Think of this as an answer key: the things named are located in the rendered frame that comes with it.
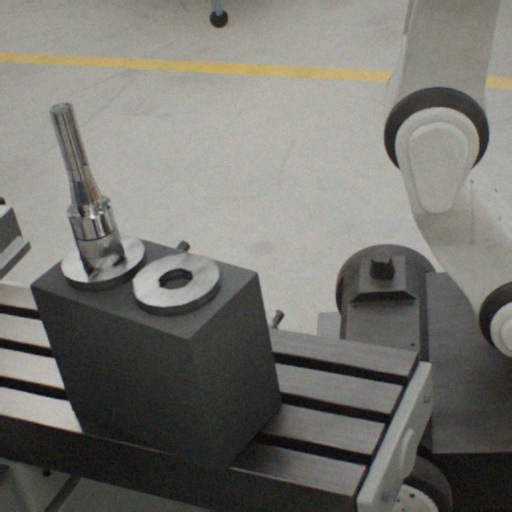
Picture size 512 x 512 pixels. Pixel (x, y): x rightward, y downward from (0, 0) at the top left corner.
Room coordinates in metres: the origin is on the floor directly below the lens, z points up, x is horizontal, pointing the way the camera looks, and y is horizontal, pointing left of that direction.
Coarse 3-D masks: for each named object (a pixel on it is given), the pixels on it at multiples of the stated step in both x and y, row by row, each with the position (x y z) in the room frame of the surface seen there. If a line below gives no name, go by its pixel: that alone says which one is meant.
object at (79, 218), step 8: (104, 200) 0.93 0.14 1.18; (72, 208) 0.92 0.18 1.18; (96, 208) 0.91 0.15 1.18; (104, 208) 0.91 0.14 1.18; (112, 208) 0.92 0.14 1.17; (72, 216) 0.91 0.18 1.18; (80, 216) 0.90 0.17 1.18; (88, 216) 0.90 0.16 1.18; (96, 216) 0.90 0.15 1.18; (104, 216) 0.90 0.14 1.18; (80, 224) 0.90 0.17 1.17; (88, 224) 0.90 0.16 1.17
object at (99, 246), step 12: (72, 228) 0.91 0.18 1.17; (84, 228) 0.90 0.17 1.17; (96, 228) 0.90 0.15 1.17; (108, 228) 0.90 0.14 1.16; (84, 240) 0.90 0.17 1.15; (96, 240) 0.90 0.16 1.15; (108, 240) 0.90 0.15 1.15; (120, 240) 0.92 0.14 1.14; (84, 252) 0.90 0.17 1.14; (96, 252) 0.90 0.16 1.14; (108, 252) 0.90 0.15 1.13; (120, 252) 0.91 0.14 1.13; (84, 264) 0.91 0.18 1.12; (96, 264) 0.90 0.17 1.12; (108, 264) 0.90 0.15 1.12
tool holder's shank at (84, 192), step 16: (64, 112) 0.91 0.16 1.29; (64, 128) 0.91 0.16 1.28; (64, 144) 0.91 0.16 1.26; (80, 144) 0.92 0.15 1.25; (64, 160) 0.91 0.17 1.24; (80, 160) 0.91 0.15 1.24; (80, 176) 0.91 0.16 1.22; (80, 192) 0.91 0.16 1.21; (96, 192) 0.91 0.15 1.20; (80, 208) 0.91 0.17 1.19
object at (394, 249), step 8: (368, 248) 1.60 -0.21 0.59; (376, 248) 1.59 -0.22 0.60; (384, 248) 1.58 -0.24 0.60; (392, 248) 1.58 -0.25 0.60; (400, 248) 1.58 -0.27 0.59; (408, 248) 1.58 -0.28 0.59; (352, 256) 1.60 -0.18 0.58; (360, 256) 1.58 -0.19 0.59; (368, 256) 1.57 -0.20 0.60; (408, 256) 1.56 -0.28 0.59; (416, 256) 1.56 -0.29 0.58; (424, 256) 1.58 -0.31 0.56; (344, 264) 1.60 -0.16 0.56; (352, 264) 1.58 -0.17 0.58; (424, 264) 1.55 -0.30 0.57; (344, 272) 1.58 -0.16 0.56; (336, 288) 1.58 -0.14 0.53; (336, 296) 1.57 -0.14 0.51; (336, 304) 1.58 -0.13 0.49
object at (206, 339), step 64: (64, 256) 0.94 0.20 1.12; (128, 256) 0.91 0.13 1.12; (192, 256) 0.89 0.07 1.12; (64, 320) 0.89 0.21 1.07; (128, 320) 0.82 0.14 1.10; (192, 320) 0.80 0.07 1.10; (256, 320) 0.85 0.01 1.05; (64, 384) 0.91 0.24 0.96; (128, 384) 0.84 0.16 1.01; (192, 384) 0.78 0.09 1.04; (256, 384) 0.83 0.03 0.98; (192, 448) 0.79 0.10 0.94
